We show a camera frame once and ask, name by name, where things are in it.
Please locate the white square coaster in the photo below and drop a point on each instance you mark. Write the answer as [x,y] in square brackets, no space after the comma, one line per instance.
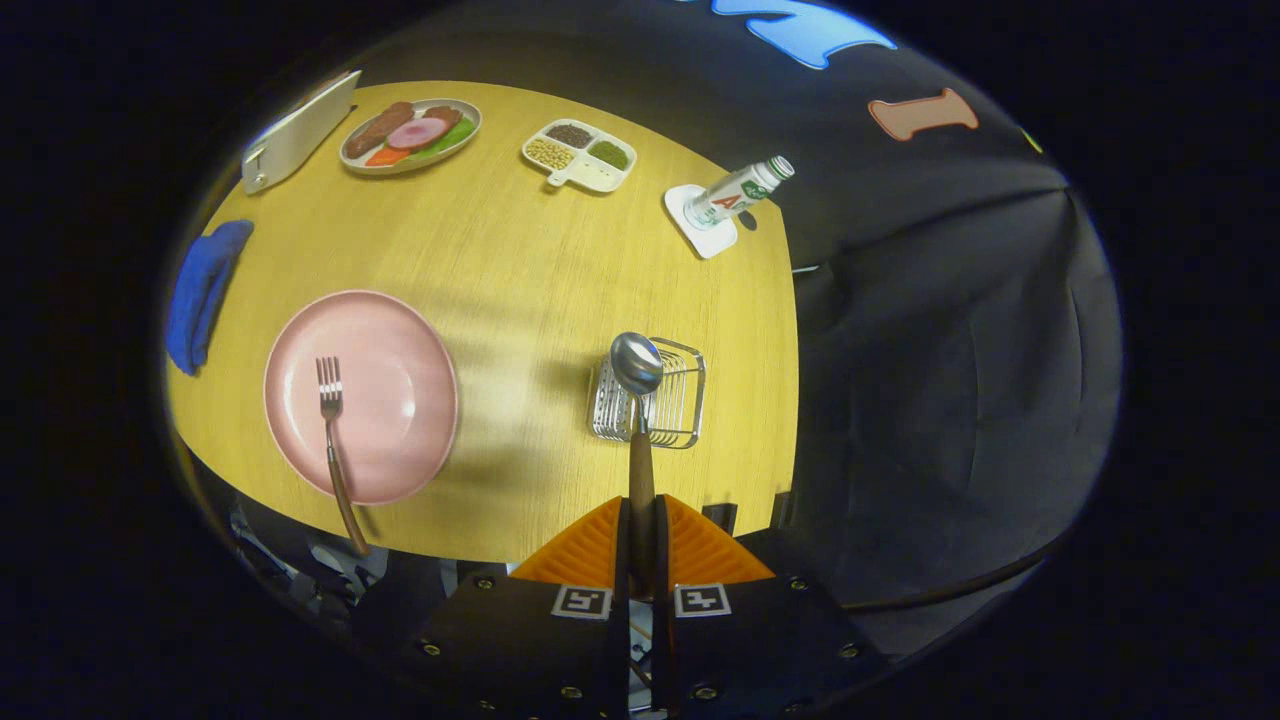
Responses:
[715,240]

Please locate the small brown meat piece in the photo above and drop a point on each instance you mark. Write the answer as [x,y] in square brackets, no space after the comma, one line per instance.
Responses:
[443,114]

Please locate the long brown meat piece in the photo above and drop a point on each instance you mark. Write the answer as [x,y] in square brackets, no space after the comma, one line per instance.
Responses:
[378,128]

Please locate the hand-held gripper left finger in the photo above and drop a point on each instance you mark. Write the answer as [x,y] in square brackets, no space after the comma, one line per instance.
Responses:
[622,550]

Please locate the green lettuce leaf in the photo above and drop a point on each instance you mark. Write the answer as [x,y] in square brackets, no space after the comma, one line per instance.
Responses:
[452,138]

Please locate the white toaster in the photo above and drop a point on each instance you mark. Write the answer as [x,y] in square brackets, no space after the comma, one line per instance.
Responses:
[300,135]

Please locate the orange carrot slice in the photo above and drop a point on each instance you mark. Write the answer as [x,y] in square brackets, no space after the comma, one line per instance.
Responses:
[386,157]

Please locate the white drink bottle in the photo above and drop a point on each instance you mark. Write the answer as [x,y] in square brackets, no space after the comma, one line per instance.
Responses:
[735,193]

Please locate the white divided bean dish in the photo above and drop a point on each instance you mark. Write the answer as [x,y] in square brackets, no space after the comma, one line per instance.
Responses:
[592,172]

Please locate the pink round plate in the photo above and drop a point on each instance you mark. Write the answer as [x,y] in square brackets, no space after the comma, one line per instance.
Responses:
[390,400]

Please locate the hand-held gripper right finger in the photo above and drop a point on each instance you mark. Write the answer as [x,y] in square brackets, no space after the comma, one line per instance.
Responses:
[661,550]

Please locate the pink ham slice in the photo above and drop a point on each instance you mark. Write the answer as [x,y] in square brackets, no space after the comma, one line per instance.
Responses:
[417,133]

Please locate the grey oval food plate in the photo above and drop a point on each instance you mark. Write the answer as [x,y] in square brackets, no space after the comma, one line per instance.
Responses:
[440,103]

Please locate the blue folded cloth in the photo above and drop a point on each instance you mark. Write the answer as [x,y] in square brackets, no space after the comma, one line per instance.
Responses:
[200,300]

